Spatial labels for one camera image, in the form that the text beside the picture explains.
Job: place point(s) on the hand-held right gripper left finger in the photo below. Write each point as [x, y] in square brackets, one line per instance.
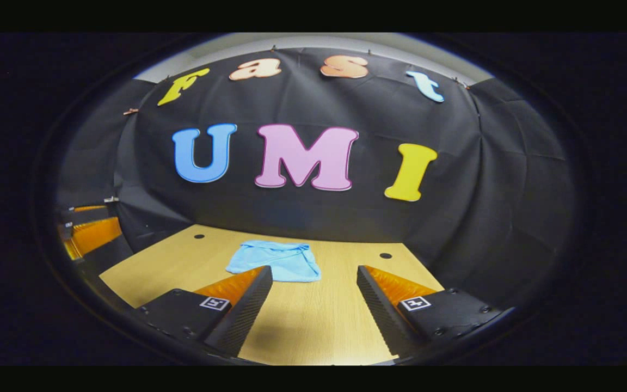
[245, 313]

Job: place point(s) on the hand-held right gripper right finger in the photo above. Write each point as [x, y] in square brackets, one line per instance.
[384, 316]

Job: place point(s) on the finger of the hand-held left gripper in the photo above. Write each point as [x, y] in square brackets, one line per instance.
[96, 234]
[90, 208]

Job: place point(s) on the light blue T-shirt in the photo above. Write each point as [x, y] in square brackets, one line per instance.
[286, 258]

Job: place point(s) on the white cloth clip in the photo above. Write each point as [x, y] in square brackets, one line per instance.
[111, 199]

